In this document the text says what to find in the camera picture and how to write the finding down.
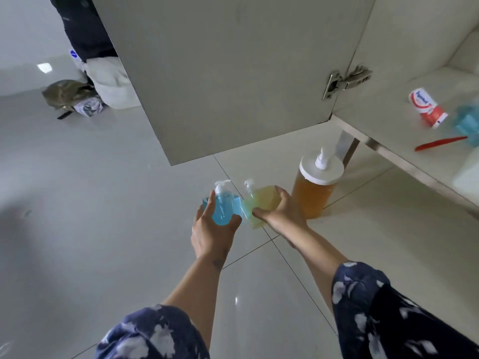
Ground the person's floral sleeve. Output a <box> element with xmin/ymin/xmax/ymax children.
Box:
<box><xmin>331</xmin><ymin>261</ymin><xmax>479</xmax><ymax>359</ymax></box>
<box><xmin>94</xmin><ymin>304</ymin><xmax>211</xmax><ymax>359</ymax></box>

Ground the person's right floral sleeve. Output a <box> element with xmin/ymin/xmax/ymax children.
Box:
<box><xmin>331</xmin><ymin>261</ymin><xmax>479</xmax><ymax>359</ymax></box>

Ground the yellow liquid pump bottle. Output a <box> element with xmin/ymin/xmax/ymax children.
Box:
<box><xmin>240</xmin><ymin>179</ymin><xmax>282</xmax><ymax>230</ymax></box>

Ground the person's right forearm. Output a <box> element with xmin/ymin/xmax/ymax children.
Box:
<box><xmin>287</xmin><ymin>226</ymin><xmax>351</xmax><ymax>315</ymax></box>

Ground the blue liquid pump bottle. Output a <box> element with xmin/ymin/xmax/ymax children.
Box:
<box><xmin>202</xmin><ymin>180</ymin><xmax>244</xmax><ymax>226</ymax></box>

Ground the large orange liquid pump bottle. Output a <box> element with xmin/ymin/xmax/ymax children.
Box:
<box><xmin>291</xmin><ymin>147</ymin><xmax>345</xmax><ymax>220</ymax></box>

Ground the red toothbrush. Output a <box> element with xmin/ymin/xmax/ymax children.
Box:
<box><xmin>414</xmin><ymin>136</ymin><xmax>469</xmax><ymax>152</ymax></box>

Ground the person's left floral sleeve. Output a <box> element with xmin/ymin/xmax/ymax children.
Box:
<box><xmin>94</xmin><ymin>304</ymin><xmax>211</xmax><ymax>359</ymax></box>

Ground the white red toothpaste tube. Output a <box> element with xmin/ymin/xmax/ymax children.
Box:
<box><xmin>408</xmin><ymin>88</ymin><xmax>449</xmax><ymax>130</ymax></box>

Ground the white cloth bag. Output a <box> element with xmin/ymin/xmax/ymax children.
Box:
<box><xmin>69</xmin><ymin>48</ymin><xmax>141</xmax><ymax>110</ymax></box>

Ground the metal cabinet leg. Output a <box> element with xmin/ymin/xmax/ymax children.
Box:
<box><xmin>334</xmin><ymin>130</ymin><xmax>360</xmax><ymax>169</ymax></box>

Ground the beige cabinet door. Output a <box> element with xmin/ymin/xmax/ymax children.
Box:
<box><xmin>90</xmin><ymin>0</ymin><xmax>377</xmax><ymax>166</ymax></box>

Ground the beige cabinet body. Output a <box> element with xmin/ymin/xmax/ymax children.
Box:
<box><xmin>331</xmin><ymin>0</ymin><xmax>479</xmax><ymax>221</ymax></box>

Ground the person's right hand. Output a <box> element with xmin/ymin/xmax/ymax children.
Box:
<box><xmin>252</xmin><ymin>185</ymin><xmax>310</xmax><ymax>244</ymax></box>

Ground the olive green bag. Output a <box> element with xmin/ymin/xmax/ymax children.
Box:
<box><xmin>41</xmin><ymin>79</ymin><xmax>99</xmax><ymax>120</ymax></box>

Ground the person's left forearm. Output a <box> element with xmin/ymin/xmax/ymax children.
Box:
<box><xmin>162</xmin><ymin>254</ymin><xmax>230</xmax><ymax>350</ymax></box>

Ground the teal plastic item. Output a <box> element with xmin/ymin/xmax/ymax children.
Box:
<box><xmin>453</xmin><ymin>104</ymin><xmax>479</xmax><ymax>148</ymax></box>

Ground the grey crumpled plastic bag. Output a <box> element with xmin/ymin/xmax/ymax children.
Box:
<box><xmin>73</xmin><ymin>96</ymin><xmax>106</xmax><ymax>118</ymax></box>

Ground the metal cabinet hinge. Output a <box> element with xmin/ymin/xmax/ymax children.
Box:
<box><xmin>322</xmin><ymin>65</ymin><xmax>373</xmax><ymax>100</ymax></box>

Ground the person's left hand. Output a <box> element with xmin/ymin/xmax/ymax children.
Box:
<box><xmin>191</xmin><ymin>190</ymin><xmax>242</xmax><ymax>263</ymax></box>

